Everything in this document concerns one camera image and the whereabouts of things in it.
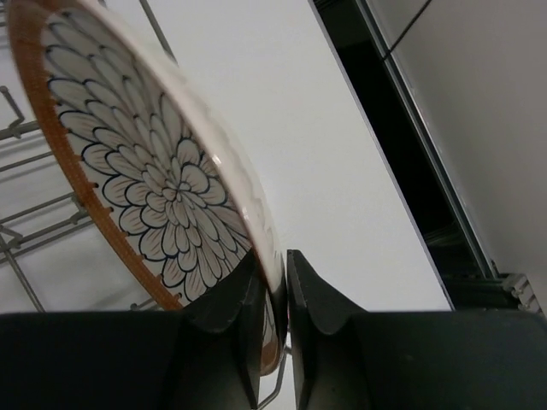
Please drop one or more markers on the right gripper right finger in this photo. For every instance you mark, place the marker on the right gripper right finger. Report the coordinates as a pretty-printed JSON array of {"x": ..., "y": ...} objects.
[{"x": 347, "y": 358}]

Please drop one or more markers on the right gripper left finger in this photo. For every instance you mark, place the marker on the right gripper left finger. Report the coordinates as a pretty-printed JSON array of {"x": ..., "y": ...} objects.
[{"x": 204, "y": 356}]

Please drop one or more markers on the floral plate brown rim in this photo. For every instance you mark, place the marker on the floral plate brown rim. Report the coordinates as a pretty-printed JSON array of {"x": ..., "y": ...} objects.
[{"x": 79, "y": 116}]

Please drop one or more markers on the grey wire dish rack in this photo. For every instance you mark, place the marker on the grey wire dish rack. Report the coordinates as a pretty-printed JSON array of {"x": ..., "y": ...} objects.
[{"x": 25, "y": 213}]

